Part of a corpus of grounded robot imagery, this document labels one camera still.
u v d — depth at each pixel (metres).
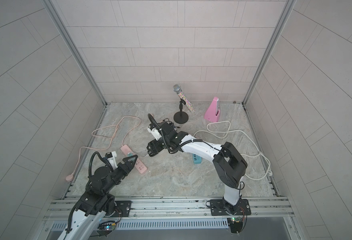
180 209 0.72
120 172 0.67
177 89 0.87
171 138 0.63
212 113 1.01
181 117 1.07
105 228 0.65
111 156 0.69
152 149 0.72
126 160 0.68
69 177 0.82
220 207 0.71
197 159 0.85
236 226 0.68
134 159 0.72
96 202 0.55
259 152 0.91
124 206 0.71
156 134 0.72
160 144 0.72
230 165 0.45
